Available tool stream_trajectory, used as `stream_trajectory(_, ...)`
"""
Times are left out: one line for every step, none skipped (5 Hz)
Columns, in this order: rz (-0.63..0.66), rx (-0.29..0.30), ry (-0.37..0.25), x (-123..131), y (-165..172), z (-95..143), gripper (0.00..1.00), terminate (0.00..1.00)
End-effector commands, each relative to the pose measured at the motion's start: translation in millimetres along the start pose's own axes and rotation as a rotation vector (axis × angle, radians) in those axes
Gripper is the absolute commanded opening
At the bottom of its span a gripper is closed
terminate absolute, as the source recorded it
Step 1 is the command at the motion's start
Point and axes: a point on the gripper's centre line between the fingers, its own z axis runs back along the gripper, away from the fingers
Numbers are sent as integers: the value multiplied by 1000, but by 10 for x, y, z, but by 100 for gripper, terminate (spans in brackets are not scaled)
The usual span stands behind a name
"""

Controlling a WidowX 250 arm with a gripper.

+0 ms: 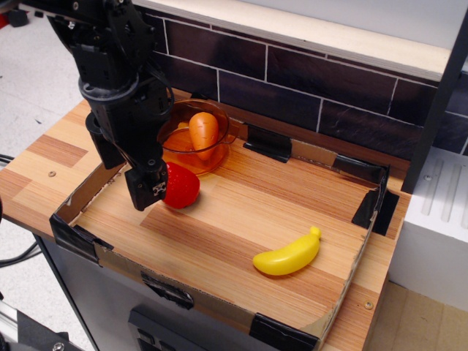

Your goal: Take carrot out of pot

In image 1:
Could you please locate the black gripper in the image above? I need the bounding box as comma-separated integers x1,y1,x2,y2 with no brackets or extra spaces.
79,75,173,211

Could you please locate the orange plastic toy carrot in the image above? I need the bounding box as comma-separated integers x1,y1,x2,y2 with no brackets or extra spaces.
189,112,219,161

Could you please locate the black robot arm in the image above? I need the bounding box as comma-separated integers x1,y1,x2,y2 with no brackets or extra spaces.
49,1,175,211

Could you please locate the transparent orange plastic pot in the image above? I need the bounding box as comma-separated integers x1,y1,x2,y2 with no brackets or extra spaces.
158,99,238,175

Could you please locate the taped cardboard fence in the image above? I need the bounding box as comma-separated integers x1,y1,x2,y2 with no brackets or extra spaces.
48,115,408,350

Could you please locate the red plastic toy strawberry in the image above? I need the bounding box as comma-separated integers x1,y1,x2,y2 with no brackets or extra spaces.
163,162,200,209

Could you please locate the light wooden shelf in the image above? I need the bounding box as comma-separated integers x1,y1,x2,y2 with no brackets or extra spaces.
131,0,453,83

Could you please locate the yellow plastic toy banana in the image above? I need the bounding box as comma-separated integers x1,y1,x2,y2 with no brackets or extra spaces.
252,227,322,276

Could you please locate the white grooved block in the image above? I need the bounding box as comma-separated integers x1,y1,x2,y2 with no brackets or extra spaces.
389,148,467,310

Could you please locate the black cables bundle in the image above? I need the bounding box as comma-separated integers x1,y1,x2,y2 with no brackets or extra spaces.
0,154,41,268

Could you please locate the black metal bracket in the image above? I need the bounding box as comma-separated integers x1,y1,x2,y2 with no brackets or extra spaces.
1,301,79,351

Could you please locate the black vertical post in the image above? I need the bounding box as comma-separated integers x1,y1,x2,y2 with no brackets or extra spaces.
401,12,467,195

